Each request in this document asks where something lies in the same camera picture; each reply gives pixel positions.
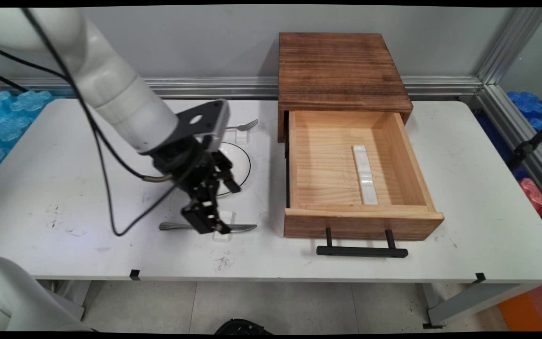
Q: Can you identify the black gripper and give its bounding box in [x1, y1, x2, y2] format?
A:
[151, 139, 241, 235]

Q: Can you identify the steel table knife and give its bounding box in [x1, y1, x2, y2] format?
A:
[159, 222, 257, 234]

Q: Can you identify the white plate black rim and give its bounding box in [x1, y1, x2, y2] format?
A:
[215, 142, 251, 197]

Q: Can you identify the steel fork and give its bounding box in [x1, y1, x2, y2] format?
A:
[226, 119, 259, 132]

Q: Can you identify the light wooden drawer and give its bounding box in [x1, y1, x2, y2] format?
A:
[284, 110, 445, 242]

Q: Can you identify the black round floor object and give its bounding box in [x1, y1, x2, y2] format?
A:
[215, 319, 274, 335]

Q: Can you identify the dark wooden cabinet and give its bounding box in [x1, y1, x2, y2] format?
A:
[278, 32, 414, 143]

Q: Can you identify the blue bubble wrap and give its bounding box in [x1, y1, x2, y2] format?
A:
[0, 90, 55, 182]
[506, 91, 542, 158]

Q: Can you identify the black stand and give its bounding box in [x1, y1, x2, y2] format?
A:
[506, 113, 542, 171]

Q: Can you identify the red plastic bag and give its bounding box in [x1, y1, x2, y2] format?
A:
[519, 178, 542, 217]

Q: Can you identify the orange box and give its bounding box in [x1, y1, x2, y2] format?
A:
[498, 283, 542, 332]

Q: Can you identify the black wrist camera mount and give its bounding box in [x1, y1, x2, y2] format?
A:
[172, 99, 230, 152]

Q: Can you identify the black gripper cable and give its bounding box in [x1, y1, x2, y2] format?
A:
[19, 7, 174, 183]

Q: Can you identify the aluminium frame rail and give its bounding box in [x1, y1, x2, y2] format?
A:
[0, 75, 483, 99]
[476, 85, 542, 212]

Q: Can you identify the black camera cable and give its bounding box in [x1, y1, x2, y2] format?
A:
[0, 42, 196, 237]

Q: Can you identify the black drawer handle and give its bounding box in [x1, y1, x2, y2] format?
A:
[316, 228, 409, 258]

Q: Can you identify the aluminium frame post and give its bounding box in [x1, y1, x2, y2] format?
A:
[476, 7, 542, 85]

